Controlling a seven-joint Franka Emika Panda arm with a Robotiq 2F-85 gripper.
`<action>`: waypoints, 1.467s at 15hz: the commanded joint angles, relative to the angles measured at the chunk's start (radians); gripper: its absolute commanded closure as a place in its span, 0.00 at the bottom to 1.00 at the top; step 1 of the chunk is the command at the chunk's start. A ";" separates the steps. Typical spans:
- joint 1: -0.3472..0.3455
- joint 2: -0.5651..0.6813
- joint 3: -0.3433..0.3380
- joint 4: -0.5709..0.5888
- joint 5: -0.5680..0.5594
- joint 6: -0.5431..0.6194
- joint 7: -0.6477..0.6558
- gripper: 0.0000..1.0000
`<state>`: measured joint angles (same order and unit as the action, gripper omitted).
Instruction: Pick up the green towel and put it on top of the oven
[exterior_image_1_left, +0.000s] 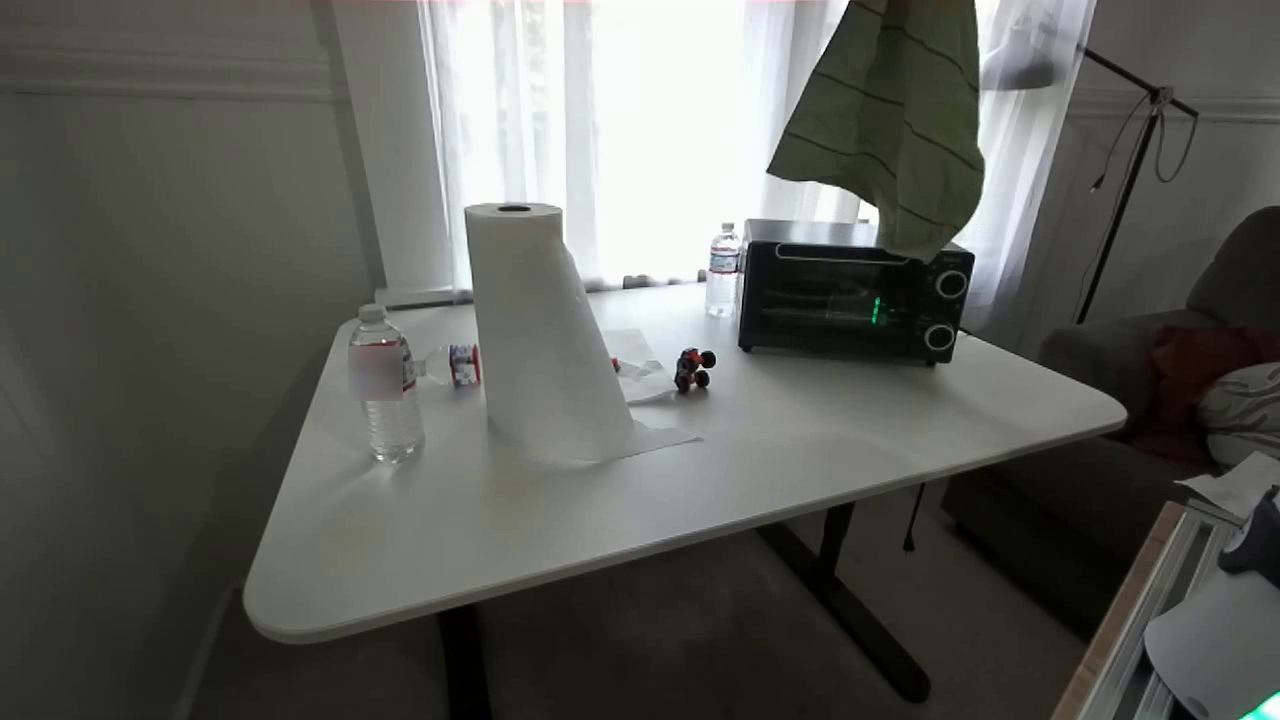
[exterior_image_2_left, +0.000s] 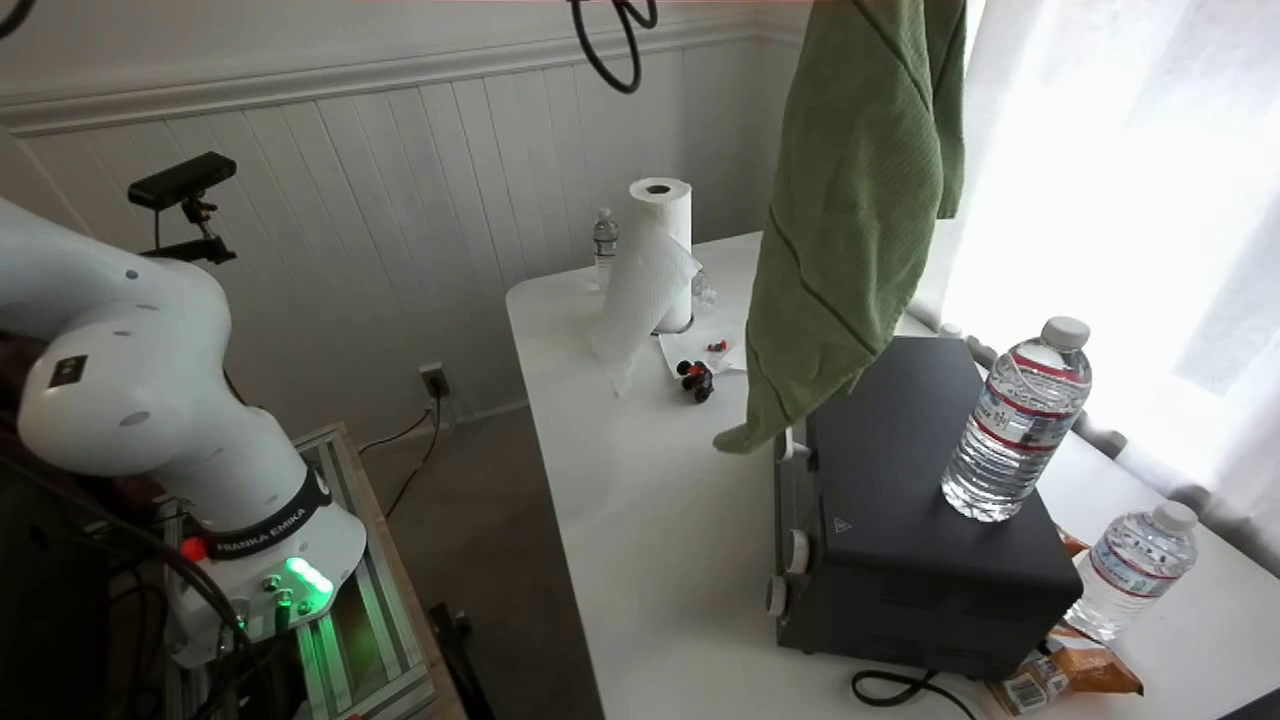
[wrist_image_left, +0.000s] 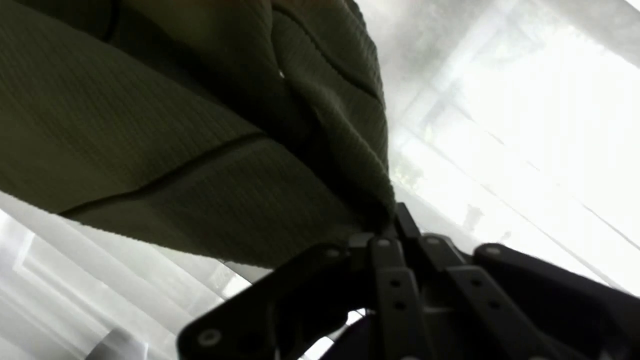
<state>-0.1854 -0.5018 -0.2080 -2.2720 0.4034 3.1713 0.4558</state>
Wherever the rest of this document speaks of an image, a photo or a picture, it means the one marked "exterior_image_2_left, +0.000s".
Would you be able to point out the metal robot cart frame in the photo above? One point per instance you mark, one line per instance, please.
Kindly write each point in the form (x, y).
(374, 573)

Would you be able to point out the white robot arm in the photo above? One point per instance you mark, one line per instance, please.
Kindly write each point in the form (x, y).
(122, 385)

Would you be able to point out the white window curtain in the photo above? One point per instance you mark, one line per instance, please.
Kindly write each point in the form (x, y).
(1120, 174)

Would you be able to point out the white paper towel roll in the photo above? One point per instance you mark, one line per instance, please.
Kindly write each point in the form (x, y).
(663, 255)

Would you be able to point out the orange snack packet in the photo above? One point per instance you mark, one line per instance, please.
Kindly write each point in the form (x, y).
(1101, 667)

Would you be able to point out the green towel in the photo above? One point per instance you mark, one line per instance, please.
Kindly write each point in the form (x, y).
(853, 201)

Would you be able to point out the black toaster oven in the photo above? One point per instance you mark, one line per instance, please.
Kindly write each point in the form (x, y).
(905, 532)

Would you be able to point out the black camera on stand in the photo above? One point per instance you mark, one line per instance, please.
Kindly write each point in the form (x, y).
(185, 182)

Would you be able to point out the small black red toy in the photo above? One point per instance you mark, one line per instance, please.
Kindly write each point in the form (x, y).
(692, 378)

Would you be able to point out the large clear water bottle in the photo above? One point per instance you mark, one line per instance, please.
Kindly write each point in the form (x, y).
(1012, 427)

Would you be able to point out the small clear water bottle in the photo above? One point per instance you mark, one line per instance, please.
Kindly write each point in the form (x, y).
(1145, 551)

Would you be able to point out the white wall outlet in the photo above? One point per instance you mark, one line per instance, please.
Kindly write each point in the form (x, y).
(432, 381)

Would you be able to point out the small printed snack box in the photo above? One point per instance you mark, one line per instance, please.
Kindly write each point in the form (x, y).
(1031, 686)

